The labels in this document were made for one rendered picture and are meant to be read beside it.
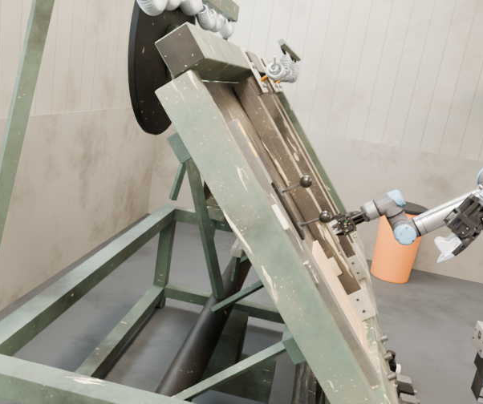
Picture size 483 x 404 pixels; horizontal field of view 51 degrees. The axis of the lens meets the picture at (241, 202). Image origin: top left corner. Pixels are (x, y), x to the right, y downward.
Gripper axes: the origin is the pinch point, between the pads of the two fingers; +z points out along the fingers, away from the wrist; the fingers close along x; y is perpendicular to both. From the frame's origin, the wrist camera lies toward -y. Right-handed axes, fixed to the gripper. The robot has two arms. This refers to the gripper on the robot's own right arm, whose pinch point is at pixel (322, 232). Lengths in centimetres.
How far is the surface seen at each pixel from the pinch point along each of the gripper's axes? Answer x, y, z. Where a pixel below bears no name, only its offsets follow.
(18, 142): -80, 81, 50
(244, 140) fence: -50, 58, -2
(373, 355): 38, 40, -1
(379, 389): 38, 60, -2
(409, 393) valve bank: 59, 35, -6
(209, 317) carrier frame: 11, 7, 61
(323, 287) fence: 1, 58, -1
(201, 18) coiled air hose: -112, -46, 9
